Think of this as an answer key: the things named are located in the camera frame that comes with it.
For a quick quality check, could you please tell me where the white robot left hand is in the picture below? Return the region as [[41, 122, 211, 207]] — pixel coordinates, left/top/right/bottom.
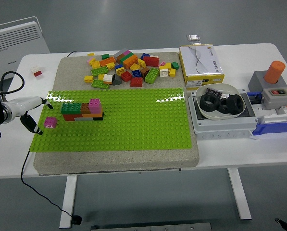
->
[[8, 96, 54, 136]]

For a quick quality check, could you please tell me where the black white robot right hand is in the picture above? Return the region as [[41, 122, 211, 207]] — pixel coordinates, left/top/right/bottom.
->
[[275, 218, 287, 231]]

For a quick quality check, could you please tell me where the pink square brick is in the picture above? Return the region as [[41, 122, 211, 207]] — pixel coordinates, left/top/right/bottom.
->
[[43, 116, 58, 129], [88, 98, 102, 115]]

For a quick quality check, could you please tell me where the white and red brick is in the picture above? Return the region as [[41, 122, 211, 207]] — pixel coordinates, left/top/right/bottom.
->
[[30, 65, 43, 77]]

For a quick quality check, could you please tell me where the red long brick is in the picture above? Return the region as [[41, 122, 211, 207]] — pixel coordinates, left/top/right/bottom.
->
[[62, 113, 84, 122], [142, 55, 160, 67]]

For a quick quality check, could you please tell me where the orange flat brick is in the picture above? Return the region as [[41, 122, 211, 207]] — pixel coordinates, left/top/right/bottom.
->
[[82, 111, 103, 118]]

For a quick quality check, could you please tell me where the lime green long brick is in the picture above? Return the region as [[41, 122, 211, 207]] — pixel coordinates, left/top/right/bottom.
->
[[91, 79, 110, 90], [90, 66, 109, 77], [144, 67, 160, 84]]

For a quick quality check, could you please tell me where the orange long brick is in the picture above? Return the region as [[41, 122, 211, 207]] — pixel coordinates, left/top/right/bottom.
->
[[99, 56, 117, 68], [122, 54, 138, 70]]

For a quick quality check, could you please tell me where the grey sloped brick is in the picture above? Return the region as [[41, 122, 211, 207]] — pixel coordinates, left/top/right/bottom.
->
[[111, 73, 123, 86]]

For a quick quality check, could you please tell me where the red square brick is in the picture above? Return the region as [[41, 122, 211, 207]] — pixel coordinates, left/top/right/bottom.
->
[[120, 71, 134, 83]]

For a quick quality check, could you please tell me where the lime green baseplate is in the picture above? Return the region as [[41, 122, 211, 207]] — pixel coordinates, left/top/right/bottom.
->
[[29, 88, 192, 153]]

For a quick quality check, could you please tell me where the red sloped brick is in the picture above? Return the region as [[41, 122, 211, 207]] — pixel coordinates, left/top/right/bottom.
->
[[129, 77, 144, 88]]

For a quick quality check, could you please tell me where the white table leg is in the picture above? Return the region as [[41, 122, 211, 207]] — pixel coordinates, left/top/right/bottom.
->
[[227, 167, 252, 220], [59, 175, 78, 229]]

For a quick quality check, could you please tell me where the white panel heater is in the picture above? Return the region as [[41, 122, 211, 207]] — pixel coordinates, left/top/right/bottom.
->
[[0, 16, 50, 93]]

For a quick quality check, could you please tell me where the blue and white breaker assembly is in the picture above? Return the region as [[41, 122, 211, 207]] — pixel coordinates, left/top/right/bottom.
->
[[246, 91, 287, 141]]

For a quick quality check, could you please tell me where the grey-brown mat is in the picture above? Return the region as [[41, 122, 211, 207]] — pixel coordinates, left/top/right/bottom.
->
[[33, 51, 200, 176]]

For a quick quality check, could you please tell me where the grey junction box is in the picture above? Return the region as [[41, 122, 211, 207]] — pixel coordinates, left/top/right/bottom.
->
[[187, 89, 259, 141]]

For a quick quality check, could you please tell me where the white bowl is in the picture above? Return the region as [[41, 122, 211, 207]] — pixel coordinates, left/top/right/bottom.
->
[[195, 83, 246, 120]]

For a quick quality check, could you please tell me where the large black nut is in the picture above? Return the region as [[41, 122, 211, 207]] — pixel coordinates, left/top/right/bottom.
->
[[217, 98, 230, 115], [226, 94, 245, 115], [200, 93, 220, 113]]

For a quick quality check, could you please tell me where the grey block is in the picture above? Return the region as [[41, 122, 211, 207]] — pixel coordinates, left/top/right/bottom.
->
[[248, 71, 287, 93]]

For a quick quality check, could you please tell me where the purple circuit board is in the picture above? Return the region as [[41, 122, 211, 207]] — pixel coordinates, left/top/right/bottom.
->
[[205, 87, 223, 99]]

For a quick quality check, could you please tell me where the orange cylinder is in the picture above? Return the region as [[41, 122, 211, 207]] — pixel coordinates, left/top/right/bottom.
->
[[263, 60, 286, 84]]

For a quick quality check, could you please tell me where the yellow and white carton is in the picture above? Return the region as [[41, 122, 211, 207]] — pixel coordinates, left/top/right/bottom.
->
[[178, 44, 225, 91]]

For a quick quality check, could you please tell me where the small silver packet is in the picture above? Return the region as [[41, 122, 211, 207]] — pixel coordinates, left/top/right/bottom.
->
[[186, 34, 201, 43]]

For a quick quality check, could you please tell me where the black power cord with plug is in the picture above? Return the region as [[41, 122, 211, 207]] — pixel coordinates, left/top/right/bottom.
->
[[20, 149, 83, 226]]

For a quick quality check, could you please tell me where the grey switch box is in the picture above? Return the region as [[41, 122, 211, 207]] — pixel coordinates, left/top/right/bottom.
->
[[261, 87, 287, 110]]

